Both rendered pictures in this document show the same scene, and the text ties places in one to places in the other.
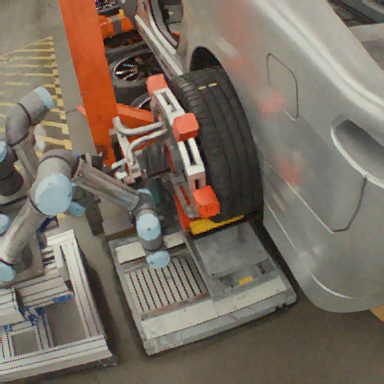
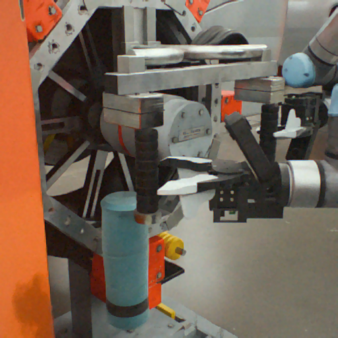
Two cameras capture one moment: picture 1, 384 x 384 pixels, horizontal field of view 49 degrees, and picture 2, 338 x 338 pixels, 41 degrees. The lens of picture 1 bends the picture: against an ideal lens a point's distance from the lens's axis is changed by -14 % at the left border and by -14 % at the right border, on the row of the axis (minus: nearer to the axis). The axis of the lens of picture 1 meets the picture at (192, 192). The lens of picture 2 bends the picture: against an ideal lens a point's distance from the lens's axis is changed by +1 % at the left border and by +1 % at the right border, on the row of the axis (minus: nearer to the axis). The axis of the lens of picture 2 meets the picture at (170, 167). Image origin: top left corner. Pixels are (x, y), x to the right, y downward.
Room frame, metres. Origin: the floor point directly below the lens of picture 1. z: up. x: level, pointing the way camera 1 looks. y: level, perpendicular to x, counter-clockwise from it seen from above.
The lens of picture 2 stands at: (2.01, 0.89, 1.04)
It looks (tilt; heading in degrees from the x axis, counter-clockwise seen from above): 17 degrees down; 238
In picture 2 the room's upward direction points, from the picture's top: straight up
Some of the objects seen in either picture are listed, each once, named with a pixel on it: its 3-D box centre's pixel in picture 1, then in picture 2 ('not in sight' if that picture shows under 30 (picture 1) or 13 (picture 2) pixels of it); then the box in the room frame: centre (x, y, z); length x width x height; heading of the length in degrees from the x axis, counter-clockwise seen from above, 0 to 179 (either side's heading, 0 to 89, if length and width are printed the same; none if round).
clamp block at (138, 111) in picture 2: (119, 133); (133, 107); (1.69, 0.27, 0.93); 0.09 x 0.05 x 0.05; 103
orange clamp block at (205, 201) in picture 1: (205, 202); (220, 105); (1.27, -0.04, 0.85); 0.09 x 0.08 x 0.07; 13
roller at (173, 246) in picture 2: (217, 220); (144, 234); (1.48, -0.09, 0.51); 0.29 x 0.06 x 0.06; 103
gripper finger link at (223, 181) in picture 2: not in sight; (216, 180); (1.62, 0.39, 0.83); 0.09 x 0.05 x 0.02; 4
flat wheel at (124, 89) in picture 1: (147, 77); not in sight; (3.13, 0.19, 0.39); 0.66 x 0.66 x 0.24
